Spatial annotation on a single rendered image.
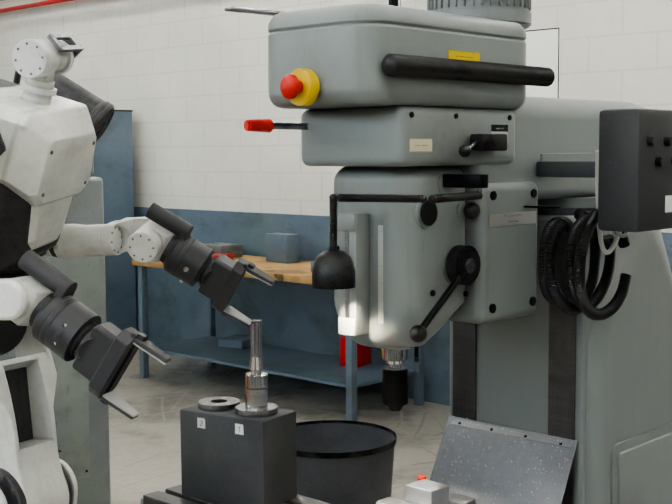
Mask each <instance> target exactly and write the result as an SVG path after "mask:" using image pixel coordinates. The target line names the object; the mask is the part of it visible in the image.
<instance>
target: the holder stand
mask: <svg viewBox="0 0 672 504"><path fill-rule="evenodd" d="M180 430H181V483H182V495H186V496H190V497H195V498H200V499H205V500H210V501H214V502H219V503H224V504H282V503H284V502H286V501H288V500H291V499H293V498H295V497H296V496H297V460H296V411H293V410H287V409H280V408H278V405H276V404H274V403H270V402H268V407H266V408H261V409H251V408H247V407H246V406H245V403H240V400H239V399H238V398H234V397H208V398H204V399H201V400H199V401H198V404H197V405H194V406H191V407H187V408H184V409H181V410H180Z"/></svg>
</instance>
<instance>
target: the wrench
mask: <svg viewBox="0 0 672 504"><path fill-rule="evenodd" d="M224 10H225V11H229V12H239V13H249V14H258V15H268V16H275V15H277V14H279V13H282V12H283V11H274V10H265V9H256V8H246V7H237V6H228V7H225V8H224Z"/></svg>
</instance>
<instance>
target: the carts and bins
mask: <svg viewBox="0 0 672 504"><path fill-rule="evenodd" d="M396 442H397V436H396V433H395V432H394V431H392V430H391V429H389V428H387V427H384V426H381V425H377V424H372V423H367V422H359V421H347V420H319V421H307V422H299V423H296V460H297V494H299V495H303V496H306V497H309V498H313V499H316V500H320V501H323V502H327V503H330V504H376V502H377V501H378V500H381V499H384V498H387V497H391V493H392V477H393V462H394V446H395V444H396Z"/></svg>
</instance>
